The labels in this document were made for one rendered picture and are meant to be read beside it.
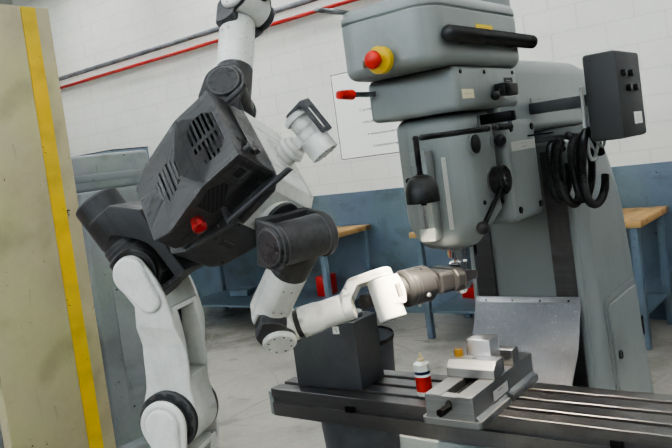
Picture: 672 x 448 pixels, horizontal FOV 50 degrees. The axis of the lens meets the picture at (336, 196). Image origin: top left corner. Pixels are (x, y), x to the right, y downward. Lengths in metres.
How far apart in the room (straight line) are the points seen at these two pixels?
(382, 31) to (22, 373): 1.94
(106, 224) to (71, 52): 8.86
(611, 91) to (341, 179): 5.58
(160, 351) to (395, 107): 0.78
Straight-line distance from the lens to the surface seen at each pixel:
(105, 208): 1.77
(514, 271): 2.19
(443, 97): 1.66
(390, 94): 1.73
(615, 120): 1.85
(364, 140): 7.07
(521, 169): 1.90
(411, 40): 1.59
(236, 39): 1.83
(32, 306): 2.98
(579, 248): 2.11
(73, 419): 3.12
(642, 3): 6.00
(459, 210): 1.71
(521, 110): 1.97
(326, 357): 2.06
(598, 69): 1.86
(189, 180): 1.51
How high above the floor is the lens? 1.56
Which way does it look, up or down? 3 degrees down
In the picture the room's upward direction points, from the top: 8 degrees counter-clockwise
